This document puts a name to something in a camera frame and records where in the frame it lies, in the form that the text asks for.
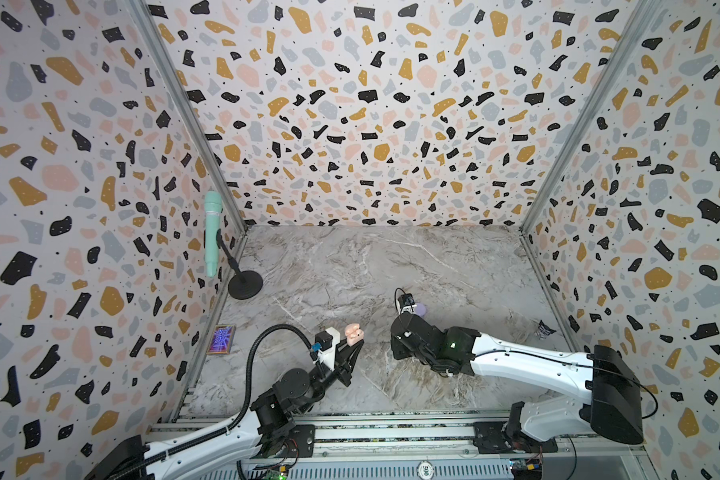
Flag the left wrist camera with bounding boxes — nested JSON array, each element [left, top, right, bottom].
[[311, 327, 341, 371]]

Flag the black corrugated cable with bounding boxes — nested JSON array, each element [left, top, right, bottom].
[[104, 323, 313, 480]]

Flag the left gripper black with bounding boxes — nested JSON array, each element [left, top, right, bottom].
[[299, 335, 365, 417]]

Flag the colourful card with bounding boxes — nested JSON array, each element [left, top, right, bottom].
[[207, 325, 236, 355]]

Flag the small dark wrapper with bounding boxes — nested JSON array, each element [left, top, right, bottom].
[[536, 320, 557, 339]]

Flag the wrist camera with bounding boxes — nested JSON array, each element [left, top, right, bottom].
[[311, 327, 341, 371], [396, 293, 417, 314]]

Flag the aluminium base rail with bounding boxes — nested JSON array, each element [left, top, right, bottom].
[[144, 411, 658, 479]]

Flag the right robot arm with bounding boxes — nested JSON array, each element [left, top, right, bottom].
[[390, 312, 644, 445]]

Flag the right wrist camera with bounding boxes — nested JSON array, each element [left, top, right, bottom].
[[396, 293, 417, 314]]

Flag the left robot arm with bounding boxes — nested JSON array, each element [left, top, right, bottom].
[[86, 339, 364, 479]]

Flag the black microphone stand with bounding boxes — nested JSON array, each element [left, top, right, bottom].
[[216, 230, 263, 300]]

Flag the pink earbud charging case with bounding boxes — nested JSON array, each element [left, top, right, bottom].
[[344, 323, 364, 346]]

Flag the mint green microphone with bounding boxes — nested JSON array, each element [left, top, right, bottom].
[[204, 190, 223, 278]]

